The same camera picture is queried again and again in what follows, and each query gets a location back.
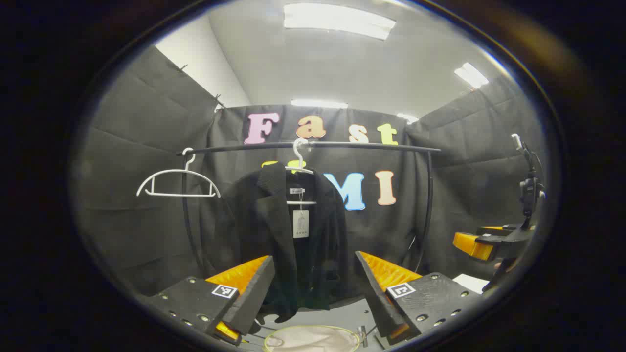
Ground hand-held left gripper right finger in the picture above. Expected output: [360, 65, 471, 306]
[355, 251, 482, 345]

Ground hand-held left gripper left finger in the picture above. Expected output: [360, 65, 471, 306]
[142, 255, 276, 345]

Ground black knit jacket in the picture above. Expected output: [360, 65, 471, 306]
[215, 161, 350, 323]

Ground round beige laundry hamper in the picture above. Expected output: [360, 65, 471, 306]
[263, 325, 362, 352]

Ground white plastic clothes hanger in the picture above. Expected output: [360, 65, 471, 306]
[136, 148, 222, 198]
[285, 138, 317, 206]

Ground black metal clothes rack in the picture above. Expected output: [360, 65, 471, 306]
[176, 141, 442, 279]

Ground white paper sheet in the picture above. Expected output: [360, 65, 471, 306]
[452, 274, 490, 295]

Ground black backdrop cloth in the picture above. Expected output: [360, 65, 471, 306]
[73, 46, 546, 299]

